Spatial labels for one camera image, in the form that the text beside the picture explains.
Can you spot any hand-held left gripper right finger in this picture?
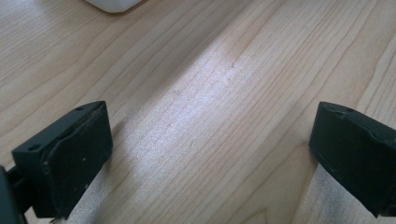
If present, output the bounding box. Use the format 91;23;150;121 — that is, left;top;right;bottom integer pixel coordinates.
308;101;396;218

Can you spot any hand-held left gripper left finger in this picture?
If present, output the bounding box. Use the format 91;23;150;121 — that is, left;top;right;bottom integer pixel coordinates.
11;100;114;220

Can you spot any white plastic storage box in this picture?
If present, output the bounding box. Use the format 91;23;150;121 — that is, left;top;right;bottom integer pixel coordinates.
83;0;145;14

